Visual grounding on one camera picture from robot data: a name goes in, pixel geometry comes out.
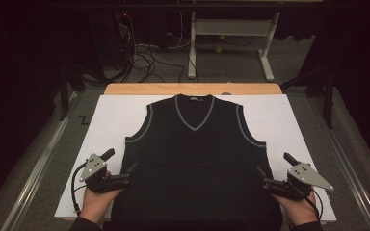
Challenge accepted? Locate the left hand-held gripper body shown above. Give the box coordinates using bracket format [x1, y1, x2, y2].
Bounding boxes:
[78, 153, 131, 194]

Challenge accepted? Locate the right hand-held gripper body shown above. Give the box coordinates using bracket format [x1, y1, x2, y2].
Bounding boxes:
[262, 162, 335, 202]

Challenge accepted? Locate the black knit vest grey trim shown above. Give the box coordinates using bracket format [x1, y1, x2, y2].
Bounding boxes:
[110, 93, 283, 231]

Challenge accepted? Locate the person's right hand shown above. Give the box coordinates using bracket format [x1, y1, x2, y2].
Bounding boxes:
[271, 192, 320, 226]

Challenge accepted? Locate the person's left hand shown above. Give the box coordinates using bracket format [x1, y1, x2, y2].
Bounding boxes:
[79, 170, 123, 224]

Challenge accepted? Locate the white board sheet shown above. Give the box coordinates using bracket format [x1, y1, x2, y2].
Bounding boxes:
[54, 93, 337, 223]

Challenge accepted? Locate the black metal stand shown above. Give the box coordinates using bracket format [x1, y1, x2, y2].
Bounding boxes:
[280, 65, 335, 130]
[58, 62, 87, 122]

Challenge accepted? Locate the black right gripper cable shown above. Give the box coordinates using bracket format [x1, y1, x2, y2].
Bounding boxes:
[297, 183, 324, 222]

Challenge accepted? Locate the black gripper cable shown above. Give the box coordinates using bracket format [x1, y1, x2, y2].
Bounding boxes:
[70, 162, 89, 217]
[297, 183, 324, 222]

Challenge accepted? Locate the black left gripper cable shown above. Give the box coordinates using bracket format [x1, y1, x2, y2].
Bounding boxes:
[70, 162, 89, 217]

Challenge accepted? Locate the grey metal floor rail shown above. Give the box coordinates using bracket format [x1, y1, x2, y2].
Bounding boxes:
[307, 95, 370, 231]
[0, 91, 79, 231]

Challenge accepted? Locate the tangle of black floor cables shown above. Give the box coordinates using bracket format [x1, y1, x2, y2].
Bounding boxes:
[117, 13, 187, 85]

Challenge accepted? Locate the white metal desk frame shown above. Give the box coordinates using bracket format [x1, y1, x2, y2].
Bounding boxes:
[187, 11, 281, 82]

